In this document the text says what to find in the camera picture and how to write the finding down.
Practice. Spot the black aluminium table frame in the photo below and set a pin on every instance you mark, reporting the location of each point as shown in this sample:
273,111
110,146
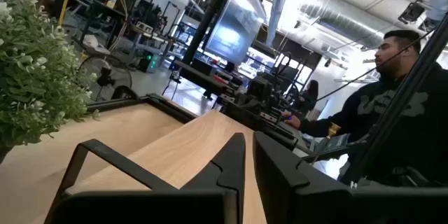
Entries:
420,75

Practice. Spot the green potted plant black pot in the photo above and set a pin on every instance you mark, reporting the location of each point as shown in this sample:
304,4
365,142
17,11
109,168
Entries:
35,77

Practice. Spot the computer monitor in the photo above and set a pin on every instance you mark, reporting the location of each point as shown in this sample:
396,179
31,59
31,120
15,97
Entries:
234,24

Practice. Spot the black floor fan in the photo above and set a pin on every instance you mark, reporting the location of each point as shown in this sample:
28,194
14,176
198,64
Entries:
105,77

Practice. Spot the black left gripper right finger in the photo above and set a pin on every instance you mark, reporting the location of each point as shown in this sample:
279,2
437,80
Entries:
280,189

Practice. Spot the person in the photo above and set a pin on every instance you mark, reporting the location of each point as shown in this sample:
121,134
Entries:
311,96
430,140

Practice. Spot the wooden shelf black metal frame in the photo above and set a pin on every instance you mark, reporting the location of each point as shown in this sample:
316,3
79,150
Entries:
196,140

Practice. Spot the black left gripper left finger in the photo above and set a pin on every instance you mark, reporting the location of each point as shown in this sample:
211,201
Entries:
234,168

